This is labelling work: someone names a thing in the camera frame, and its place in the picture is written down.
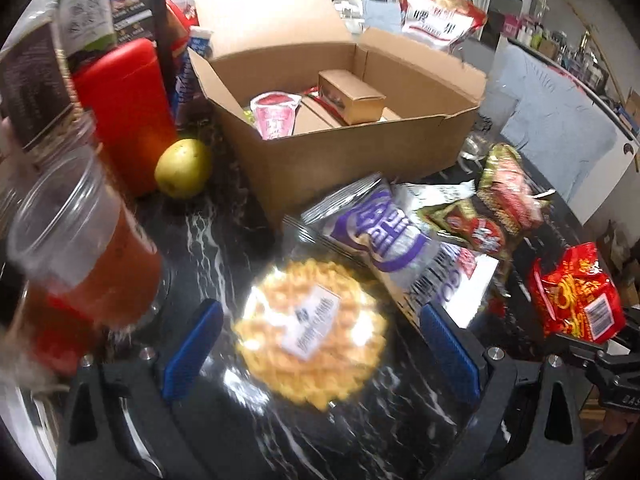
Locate pink rose cone packet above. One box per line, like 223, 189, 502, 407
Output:
250, 91, 302, 141

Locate silver purple snack bag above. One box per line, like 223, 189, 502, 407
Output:
300, 174, 498, 328

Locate clear glass mug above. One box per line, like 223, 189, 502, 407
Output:
459, 130, 492, 162

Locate gold rectangular box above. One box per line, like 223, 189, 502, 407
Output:
318, 70, 386, 126

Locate black coffee bag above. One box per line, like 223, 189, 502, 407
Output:
111, 0, 170, 50

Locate red white snack bar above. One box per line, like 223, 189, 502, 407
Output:
303, 86, 322, 103

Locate red canister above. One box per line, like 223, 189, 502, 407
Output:
72, 39, 178, 197

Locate dark label tall jar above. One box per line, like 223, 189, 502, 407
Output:
1, 20, 82, 153

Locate white kettle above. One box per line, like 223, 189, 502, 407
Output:
331, 0, 364, 36

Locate brown cardboard box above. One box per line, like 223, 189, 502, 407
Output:
191, 0, 486, 226

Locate packaged waffle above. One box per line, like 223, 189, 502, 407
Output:
232, 258, 387, 411

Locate black lid red jar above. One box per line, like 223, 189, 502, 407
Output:
9, 284, 104, 377

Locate clear jar orange contents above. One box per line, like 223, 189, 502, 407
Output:
6, 146, 170, 330

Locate red white snack bag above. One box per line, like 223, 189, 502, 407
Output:
398, 0, 487, 51

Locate green red snack packet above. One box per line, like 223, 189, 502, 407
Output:
418, 143, 549, 261

